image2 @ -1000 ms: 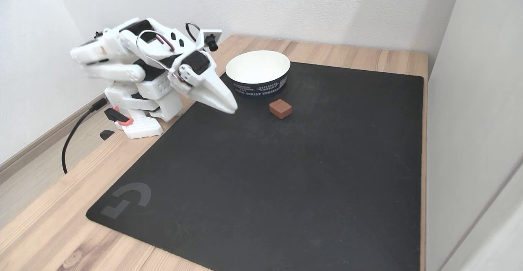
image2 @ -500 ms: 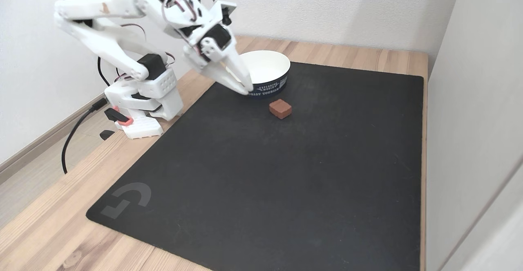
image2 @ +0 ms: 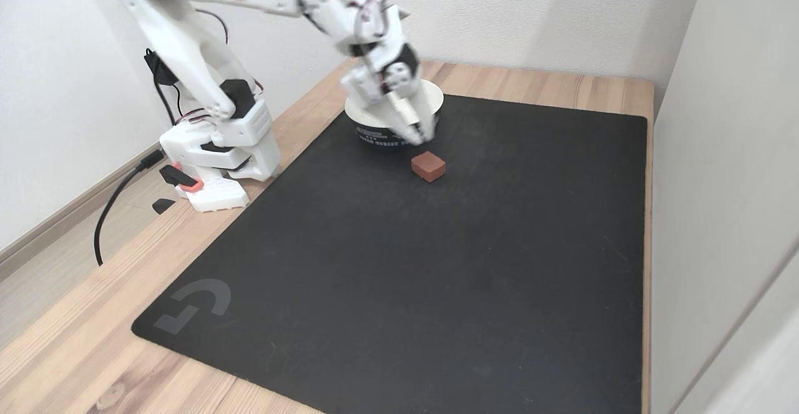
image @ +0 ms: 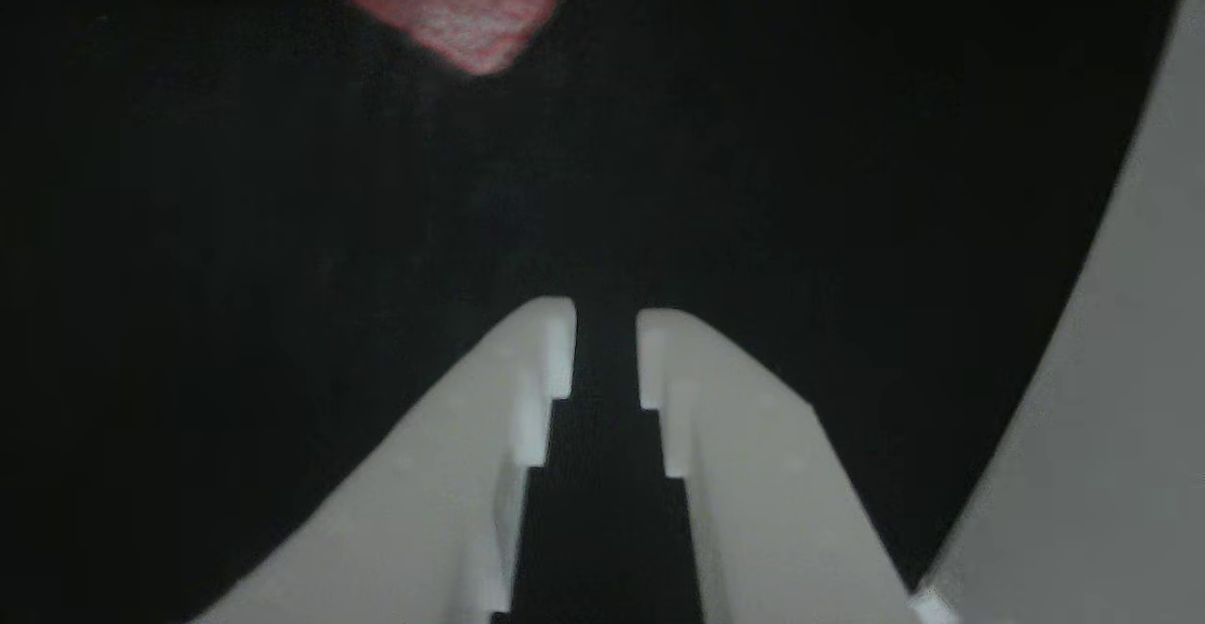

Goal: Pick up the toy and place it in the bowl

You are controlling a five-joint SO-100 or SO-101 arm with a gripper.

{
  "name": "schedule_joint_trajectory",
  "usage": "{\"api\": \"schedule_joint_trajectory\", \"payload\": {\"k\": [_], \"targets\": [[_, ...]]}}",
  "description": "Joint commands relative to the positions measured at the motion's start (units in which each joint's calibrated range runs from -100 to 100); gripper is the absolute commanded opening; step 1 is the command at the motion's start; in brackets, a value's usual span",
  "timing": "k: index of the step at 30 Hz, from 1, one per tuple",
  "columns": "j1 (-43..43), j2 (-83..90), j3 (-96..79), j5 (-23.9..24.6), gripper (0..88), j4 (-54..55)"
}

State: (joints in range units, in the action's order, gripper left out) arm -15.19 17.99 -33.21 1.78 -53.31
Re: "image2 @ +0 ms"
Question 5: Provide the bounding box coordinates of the wooden baseboard strip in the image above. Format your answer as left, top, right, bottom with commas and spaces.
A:
0, 142, 162, 282

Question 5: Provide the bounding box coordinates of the black wall plug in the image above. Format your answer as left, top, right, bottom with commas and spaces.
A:
144, 49, 179, 87

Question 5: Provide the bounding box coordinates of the black and orange table clamp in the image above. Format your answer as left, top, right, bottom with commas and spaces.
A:
152, 162, 203, 215

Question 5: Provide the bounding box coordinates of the reddish brown toy block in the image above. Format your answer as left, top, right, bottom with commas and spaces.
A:
411, 150, 447, 183

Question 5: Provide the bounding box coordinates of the white paper bowl, dark print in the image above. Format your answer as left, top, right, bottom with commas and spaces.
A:
345, 77, 444, 150

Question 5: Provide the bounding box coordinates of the black desk mat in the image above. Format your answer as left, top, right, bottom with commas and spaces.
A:
131, 94, 648, 414

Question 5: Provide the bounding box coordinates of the black power cable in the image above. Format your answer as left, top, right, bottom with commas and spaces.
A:
94, 150, 164, 267

